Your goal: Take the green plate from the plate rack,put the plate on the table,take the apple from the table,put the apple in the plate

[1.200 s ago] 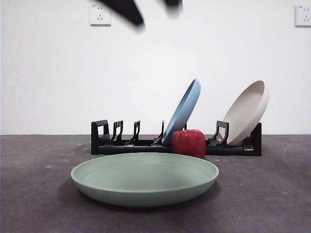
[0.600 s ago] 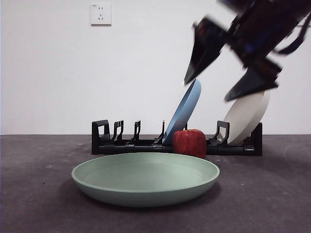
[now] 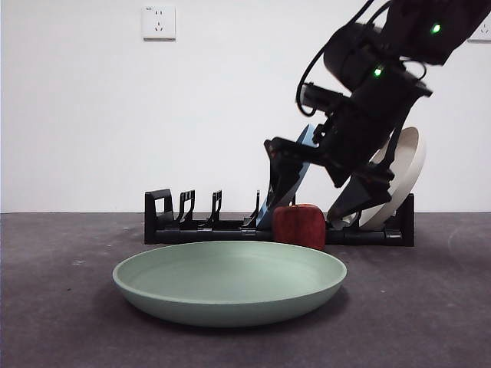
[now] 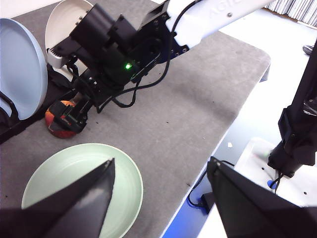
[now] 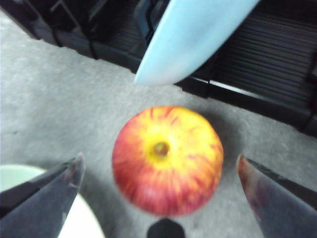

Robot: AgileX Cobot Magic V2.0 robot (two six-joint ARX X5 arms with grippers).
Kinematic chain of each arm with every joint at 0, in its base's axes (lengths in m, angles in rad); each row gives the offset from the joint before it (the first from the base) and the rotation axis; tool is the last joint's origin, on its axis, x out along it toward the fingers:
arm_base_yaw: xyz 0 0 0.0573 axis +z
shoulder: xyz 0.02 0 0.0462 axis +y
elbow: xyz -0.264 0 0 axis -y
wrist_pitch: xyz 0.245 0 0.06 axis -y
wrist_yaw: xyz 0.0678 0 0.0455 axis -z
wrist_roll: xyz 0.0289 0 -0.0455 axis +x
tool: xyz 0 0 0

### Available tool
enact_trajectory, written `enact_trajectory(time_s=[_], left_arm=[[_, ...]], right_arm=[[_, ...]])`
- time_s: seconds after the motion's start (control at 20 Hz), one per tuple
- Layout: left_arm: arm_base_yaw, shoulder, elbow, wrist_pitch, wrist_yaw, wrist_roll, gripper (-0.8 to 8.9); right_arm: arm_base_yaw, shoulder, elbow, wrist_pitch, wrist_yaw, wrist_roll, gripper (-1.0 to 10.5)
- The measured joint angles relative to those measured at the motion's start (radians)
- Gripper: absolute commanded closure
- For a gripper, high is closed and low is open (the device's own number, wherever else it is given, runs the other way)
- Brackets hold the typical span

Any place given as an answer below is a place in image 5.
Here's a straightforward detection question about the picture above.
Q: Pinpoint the green plate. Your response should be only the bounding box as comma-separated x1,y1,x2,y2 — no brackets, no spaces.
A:
0,165,105,238

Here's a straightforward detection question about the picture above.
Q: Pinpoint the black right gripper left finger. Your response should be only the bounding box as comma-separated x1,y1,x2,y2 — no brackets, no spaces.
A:
0,152,86,238

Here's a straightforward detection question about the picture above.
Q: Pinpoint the red apple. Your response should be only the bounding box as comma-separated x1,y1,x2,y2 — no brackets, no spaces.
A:
111,106,225,217

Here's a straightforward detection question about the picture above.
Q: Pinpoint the black plate rack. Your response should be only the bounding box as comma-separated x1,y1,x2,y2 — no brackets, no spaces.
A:
0,0,317,134

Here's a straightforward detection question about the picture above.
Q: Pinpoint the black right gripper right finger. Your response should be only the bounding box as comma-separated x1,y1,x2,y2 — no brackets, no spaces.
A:
236,155,317,238

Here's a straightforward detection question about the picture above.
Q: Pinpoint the blue plate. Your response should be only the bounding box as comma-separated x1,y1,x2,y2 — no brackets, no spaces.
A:
133,0,261,87

